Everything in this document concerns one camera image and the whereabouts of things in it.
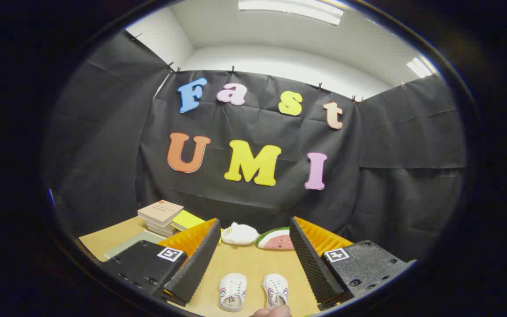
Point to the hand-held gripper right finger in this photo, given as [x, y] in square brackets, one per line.
[313, 268]

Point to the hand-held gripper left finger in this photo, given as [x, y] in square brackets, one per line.
[192, 273]

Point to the white canvas shoe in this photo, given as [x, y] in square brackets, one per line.
[275, 286]
[232, 288]

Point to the cream fabric storage box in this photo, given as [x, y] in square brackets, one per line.
[137, 237]

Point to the watermelon slice plush toy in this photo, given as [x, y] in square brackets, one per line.
[277, 241]

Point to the pale grey book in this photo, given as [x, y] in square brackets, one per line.
[159, 233]
[159, 227]

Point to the yellow book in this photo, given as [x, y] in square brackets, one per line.
[187, 220]

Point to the white plush toy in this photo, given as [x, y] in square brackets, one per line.
[240, 234]

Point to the ceiling light panel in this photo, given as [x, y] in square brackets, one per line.
[418, 68]
[291, 9]

